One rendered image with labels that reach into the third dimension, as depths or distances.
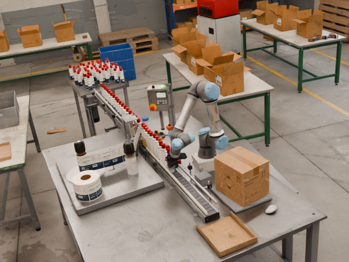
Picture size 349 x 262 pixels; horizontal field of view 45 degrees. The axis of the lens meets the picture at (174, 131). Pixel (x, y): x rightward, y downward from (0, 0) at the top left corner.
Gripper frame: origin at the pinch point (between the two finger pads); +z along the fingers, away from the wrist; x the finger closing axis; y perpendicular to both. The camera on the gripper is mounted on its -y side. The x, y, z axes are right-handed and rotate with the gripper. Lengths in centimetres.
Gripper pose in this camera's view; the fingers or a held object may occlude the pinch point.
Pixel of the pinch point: (173, 167)
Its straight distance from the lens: 325.6
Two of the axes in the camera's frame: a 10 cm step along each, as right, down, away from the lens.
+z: -1.2, 5.9, 7.9
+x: 4.1, 7.6, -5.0
